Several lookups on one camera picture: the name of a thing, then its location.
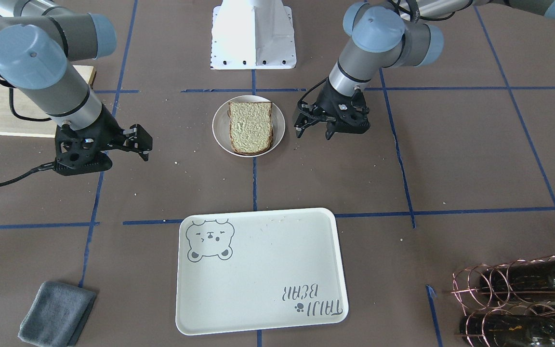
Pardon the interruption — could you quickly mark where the wooden cutting board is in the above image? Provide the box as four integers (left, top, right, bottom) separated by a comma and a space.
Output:
0, 65, 95, 139

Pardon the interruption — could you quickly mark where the bread slice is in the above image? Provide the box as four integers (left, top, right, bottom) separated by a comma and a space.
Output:
228, 102, 273, 156

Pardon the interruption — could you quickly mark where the black camera cable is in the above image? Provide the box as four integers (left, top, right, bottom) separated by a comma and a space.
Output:
297, 80, 331, 116
0, 80, 59, 189

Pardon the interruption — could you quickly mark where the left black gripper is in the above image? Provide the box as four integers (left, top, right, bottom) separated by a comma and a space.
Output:
294, 80, 370, 140

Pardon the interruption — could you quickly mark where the folded grey cloth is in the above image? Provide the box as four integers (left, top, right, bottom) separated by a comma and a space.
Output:
17, 281, 97, 347

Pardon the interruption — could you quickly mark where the copper wire bottle rack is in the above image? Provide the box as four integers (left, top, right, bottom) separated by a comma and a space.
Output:
451, 255, 555, 347

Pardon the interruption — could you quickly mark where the dark wine bottle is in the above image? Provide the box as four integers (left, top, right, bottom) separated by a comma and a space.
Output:
460, 313, 555, 347
479, 261, 555, 303

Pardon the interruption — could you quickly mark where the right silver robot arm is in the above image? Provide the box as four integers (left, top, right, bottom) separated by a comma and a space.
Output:
0, 0, 153, 176

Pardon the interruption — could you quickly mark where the cream bear tray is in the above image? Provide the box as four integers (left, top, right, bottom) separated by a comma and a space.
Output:
175, 207, 349, 335

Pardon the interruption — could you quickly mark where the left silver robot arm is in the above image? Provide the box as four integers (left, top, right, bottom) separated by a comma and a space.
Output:
294, 0, 487, 140

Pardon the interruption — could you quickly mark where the white round plate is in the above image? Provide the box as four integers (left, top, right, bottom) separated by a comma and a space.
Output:
212, 95, 286, 158

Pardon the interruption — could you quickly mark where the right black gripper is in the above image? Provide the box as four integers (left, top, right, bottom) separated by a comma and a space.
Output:
54, 106, 153, 176

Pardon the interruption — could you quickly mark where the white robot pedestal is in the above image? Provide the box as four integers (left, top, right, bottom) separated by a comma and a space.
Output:
210, 0, 297, 70

